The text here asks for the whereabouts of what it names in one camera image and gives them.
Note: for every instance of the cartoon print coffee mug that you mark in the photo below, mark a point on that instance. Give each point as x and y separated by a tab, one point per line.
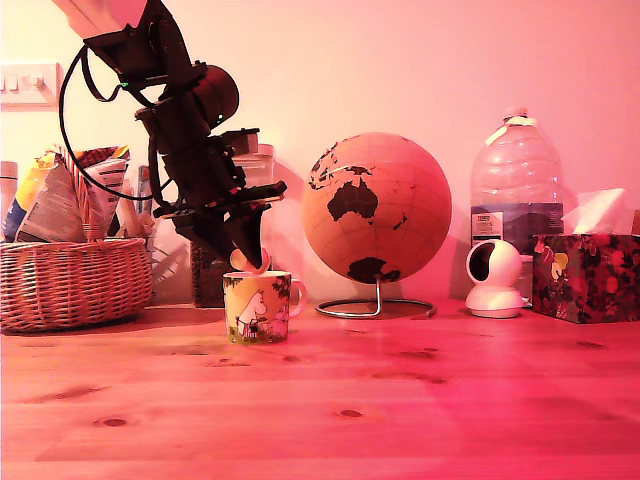
255	310

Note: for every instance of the clear storage jar with lid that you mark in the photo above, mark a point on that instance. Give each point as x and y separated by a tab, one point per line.
260	160

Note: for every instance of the striped printed packet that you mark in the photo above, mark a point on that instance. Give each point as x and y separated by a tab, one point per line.
107	175

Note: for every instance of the cork globe on metal stand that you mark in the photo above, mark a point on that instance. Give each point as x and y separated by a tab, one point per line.
380	210

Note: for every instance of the wicker basket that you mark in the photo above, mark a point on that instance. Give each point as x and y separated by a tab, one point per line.
65	285

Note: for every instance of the yellow and blue snack bag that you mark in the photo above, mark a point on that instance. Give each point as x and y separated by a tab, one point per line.
45	210

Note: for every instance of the large clear water bottle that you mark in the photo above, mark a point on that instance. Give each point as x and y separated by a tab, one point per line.
517	175

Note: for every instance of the floral tissue box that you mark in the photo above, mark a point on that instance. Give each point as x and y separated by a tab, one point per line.
585	280

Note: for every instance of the white tissue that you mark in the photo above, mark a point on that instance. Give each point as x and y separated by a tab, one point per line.
597	212

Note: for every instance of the white wall switch plate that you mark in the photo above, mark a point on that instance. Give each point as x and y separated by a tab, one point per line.
30	85

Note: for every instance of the small white round camera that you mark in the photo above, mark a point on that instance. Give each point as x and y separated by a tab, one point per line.
500	295

